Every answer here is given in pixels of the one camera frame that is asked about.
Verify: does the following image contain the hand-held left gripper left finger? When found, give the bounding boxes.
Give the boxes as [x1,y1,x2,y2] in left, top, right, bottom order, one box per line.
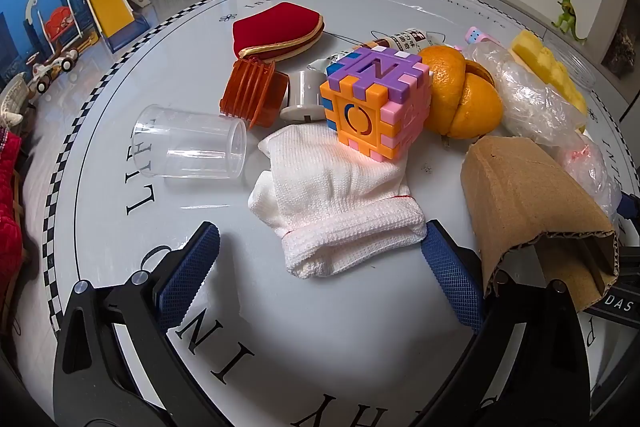
[52,221,222,427]

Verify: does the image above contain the colourful puzzle cube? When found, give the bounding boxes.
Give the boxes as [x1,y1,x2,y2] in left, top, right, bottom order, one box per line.
[319,46,432,164]

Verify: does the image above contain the white knit glove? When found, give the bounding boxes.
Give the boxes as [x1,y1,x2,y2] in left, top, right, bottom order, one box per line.
[248,124,428,280]

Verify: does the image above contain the brown cardboard piece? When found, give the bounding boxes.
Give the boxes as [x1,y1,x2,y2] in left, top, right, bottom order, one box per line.
[460,136,621,313]

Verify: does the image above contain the clear plastic bag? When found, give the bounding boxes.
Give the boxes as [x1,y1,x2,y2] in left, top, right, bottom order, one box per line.
[462,42,623,223]

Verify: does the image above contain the pink toy block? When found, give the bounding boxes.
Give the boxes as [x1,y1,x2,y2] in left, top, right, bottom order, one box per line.
[464,26,503,48]

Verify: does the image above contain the ride-on toy car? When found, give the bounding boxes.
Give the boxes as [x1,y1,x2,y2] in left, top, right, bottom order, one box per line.
[27,47,81,95]

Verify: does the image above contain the clear glass dish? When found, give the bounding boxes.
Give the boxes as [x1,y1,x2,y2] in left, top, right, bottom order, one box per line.
[542,29,598,90]

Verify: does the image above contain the white plastic spool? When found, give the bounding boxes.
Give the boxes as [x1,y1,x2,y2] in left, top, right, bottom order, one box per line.
[279,69,331,124]

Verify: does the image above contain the red velvet pouch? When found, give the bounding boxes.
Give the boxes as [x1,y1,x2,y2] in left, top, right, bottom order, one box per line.
[231,1,327,60]

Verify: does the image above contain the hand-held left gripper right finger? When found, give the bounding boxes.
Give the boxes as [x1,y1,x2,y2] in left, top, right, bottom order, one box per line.
[420,219,591,427]

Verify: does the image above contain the yellow sponge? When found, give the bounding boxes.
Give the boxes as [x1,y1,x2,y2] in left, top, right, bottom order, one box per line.
[509,30,588,118]

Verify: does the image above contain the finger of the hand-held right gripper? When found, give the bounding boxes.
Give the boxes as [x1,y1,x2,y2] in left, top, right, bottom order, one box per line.
[617,193,640,228]

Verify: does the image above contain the clear plastic cup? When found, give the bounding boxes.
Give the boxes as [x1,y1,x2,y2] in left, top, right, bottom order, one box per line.
[132,104,248,180]

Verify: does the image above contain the yellow toy slide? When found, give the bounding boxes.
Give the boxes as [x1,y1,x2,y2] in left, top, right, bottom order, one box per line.
[80,0,151,52]

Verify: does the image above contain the red patterned blanket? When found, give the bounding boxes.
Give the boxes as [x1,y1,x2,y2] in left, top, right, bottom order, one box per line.
[0,127,26,323]

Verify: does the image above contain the pale green printed packet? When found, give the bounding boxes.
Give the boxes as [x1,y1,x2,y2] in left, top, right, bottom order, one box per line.
[307,27,430,72]

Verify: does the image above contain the white small chair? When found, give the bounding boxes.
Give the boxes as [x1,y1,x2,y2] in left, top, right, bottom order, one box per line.
[0,72,28,128]

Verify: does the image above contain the green dinosaur toy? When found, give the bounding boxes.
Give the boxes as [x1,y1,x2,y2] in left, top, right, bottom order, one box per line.
[551,0,588,46]

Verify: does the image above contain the white toy swing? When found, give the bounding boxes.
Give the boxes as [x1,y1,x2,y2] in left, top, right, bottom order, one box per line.
[25,0,98,58]

